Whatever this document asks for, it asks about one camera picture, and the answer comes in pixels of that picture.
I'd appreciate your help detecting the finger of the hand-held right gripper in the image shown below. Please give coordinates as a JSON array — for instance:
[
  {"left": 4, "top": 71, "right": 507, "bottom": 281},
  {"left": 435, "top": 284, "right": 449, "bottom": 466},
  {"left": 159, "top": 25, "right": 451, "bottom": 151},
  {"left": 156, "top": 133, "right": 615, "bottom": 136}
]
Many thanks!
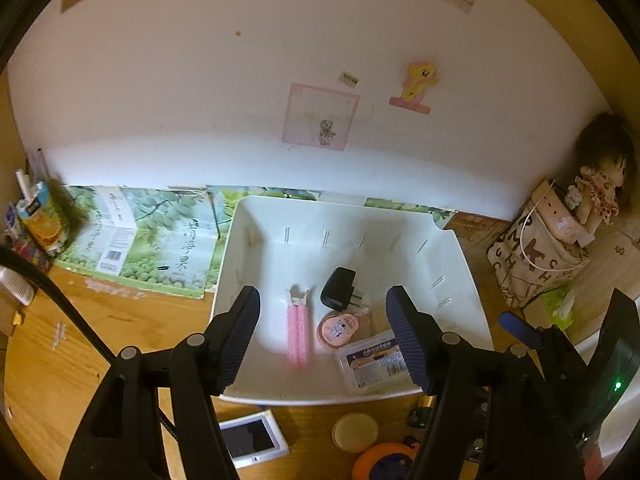
[{"left": 499, "top": 311, "right": 591, "bottom": 391}]

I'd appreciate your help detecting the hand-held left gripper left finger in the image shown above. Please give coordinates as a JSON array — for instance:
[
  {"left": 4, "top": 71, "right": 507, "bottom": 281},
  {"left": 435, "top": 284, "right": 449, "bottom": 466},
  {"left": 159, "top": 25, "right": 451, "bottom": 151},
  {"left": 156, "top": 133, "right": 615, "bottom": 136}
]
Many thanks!
[{"left": 75, "top": 285, "right": 262, "bottom": 480}]

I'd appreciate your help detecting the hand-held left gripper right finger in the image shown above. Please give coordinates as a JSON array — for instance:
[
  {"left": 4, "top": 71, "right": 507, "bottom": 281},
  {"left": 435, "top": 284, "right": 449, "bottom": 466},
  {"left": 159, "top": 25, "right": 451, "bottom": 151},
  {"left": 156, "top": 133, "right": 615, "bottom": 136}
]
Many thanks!
[{"left": 385, "top": 285, "right": 576, "bottom": 480}]

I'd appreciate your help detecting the clear labelled plastic box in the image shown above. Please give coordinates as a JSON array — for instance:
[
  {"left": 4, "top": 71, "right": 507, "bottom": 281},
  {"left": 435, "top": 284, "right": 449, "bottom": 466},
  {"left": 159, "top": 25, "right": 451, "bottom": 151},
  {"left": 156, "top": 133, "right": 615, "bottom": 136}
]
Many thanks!
[{"left": 334, "top": 330, "right": 426, "bottom": 393}]

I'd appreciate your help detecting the pink hair clip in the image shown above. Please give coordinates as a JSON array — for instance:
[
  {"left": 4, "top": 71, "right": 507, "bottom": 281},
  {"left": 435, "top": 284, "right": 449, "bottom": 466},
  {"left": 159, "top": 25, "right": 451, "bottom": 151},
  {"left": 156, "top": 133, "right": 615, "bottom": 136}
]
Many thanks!
[{"left": 285, "top": 285, "right": 313, "bottom": 368}]

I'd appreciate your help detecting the dark green perfume bottle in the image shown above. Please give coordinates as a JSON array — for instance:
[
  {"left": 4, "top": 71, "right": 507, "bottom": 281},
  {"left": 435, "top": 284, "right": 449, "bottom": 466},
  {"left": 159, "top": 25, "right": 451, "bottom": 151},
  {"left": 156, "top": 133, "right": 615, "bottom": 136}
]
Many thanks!
[{"left": 410, "top": 394, "right": 441, "bottom": 428}]

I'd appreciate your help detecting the pink correction tape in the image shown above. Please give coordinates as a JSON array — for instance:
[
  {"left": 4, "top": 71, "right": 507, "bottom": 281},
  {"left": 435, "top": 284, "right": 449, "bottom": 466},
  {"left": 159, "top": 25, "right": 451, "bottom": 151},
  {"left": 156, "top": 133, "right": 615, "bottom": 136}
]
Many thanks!
[{"left": 316, "top": 307, "right": 373, "bottom": 350}]

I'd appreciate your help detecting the white plastic bin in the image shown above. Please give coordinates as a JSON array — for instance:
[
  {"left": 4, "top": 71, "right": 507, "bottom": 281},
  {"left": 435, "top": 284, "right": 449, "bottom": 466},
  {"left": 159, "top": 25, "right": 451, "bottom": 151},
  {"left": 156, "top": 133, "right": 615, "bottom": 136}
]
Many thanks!
[{"left": 209, "top": 195, "right": 495, "bottom": 407}]

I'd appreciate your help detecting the black charger plug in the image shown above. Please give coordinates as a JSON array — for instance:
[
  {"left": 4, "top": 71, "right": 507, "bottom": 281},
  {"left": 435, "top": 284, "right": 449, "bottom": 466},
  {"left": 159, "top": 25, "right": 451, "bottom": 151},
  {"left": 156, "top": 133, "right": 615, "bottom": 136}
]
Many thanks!
[{"left": 320, "top": 266, "right": 365, "bottom": 312}]

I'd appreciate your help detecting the small white digital camera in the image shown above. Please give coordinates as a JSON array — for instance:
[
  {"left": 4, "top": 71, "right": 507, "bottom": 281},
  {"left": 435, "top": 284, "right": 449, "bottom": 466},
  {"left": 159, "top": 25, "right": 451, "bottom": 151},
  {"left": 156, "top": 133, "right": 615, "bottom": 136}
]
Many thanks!
[{"left": 218, "top": 409, "right": 291, "bottom": 470}]

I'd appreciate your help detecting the beige round compact case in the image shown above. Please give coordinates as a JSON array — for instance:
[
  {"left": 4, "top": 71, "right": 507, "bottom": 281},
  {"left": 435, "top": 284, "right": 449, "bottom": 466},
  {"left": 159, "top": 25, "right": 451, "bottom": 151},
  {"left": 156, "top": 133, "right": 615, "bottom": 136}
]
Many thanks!
[{"left": 332, "top": 412, "right": 382, "bottom": 453}]

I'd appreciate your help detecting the orange round tape measure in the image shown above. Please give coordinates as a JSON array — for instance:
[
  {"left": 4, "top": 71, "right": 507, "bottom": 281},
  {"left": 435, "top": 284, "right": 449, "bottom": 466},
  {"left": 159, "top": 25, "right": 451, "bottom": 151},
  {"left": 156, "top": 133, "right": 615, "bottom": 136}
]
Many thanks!
[{"left": 351, "top": 441, "right": 426, "bottom": 480}]

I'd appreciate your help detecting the green tissue pack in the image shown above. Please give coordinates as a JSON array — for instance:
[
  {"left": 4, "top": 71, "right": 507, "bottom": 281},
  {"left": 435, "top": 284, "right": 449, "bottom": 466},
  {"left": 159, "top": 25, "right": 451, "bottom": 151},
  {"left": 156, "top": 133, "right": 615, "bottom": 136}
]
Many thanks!
[{"left": 542, "top": 287, "right": 583, "bottom": 333}]

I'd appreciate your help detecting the letter-printed fabric bag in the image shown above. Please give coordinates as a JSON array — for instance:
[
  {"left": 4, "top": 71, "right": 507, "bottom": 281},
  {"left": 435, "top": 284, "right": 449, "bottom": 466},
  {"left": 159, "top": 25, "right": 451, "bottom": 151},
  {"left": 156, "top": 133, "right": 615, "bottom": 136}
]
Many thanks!
[{"left": 487, "top": 200, "right": 593, "bottom": 308}]

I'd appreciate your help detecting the brown printed cardboard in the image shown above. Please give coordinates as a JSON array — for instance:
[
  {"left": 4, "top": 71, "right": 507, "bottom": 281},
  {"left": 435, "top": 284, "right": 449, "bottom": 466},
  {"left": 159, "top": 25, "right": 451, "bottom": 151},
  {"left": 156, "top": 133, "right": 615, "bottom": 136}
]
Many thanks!
[{"left": 445, "top": 212, "right": 517, "bottom": 261}]

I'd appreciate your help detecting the pink pouch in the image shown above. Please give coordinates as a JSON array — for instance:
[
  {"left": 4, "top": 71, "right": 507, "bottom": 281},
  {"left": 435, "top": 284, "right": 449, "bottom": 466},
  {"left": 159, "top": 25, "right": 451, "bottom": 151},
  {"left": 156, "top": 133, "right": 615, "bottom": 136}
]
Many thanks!
[{"left": 530, "top": 180, "right": 583, "bottom": 246}]

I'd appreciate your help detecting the brown-haired plush doll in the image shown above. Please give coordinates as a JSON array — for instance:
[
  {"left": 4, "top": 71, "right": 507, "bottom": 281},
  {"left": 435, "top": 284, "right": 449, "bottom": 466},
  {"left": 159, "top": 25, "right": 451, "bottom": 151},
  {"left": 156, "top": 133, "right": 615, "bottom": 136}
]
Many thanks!
[{"left": 570, "top": 112, "right": 638, "bottom": 241}]

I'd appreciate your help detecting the orange juice carton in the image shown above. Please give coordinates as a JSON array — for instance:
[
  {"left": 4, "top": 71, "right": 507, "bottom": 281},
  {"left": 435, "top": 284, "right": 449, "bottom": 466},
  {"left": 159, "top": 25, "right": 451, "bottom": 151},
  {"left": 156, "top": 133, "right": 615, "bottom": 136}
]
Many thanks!
[{"left": 17, "top": 180, "right": 71, "bottom": 256}]

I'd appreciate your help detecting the white spray bottle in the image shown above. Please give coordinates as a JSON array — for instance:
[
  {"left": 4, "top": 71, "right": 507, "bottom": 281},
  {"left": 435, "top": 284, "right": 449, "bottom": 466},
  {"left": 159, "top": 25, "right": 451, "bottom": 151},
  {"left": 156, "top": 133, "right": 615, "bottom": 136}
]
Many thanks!
[{"left": 0, "top": 266, "right": 36, "bottom": 306}]

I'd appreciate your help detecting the pink paper note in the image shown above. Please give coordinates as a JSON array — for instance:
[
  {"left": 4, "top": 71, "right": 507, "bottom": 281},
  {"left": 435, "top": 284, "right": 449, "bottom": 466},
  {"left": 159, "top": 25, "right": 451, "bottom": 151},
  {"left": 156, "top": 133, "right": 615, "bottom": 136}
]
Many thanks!
[{"left": 281, "top": 82, "right": 362, "bottom": 152}]

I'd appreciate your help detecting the yellow pony sticker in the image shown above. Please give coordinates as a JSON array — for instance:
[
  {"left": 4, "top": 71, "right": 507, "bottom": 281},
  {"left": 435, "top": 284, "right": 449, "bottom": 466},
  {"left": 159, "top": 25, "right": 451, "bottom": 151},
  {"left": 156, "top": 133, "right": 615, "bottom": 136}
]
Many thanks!
[{"left": 389, "top": 61, "right": 443, "bottom": 113}]

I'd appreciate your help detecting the wooden desk hutch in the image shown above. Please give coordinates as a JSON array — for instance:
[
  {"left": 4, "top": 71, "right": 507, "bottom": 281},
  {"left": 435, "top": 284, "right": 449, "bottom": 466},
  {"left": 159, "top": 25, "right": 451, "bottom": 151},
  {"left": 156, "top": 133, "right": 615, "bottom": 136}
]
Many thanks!
[{"left": 0, "top": 0, "right": 640, "bottom": 311}]

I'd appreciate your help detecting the white charging cable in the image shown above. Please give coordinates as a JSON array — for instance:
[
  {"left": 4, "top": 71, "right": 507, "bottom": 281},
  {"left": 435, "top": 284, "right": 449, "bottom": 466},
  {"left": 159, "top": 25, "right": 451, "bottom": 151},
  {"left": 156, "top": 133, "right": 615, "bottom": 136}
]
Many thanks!
[{"left": 519, "top": 180, "right": 557, "bottom": 269}]

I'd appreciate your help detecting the thick black gripper cable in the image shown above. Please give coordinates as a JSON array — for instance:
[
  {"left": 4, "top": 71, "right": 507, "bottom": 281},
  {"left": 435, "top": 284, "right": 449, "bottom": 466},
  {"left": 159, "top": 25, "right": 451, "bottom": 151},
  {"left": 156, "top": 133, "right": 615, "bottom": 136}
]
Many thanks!
[{"left": 0, "top": 247, "right": 177, "bottom": 442}]

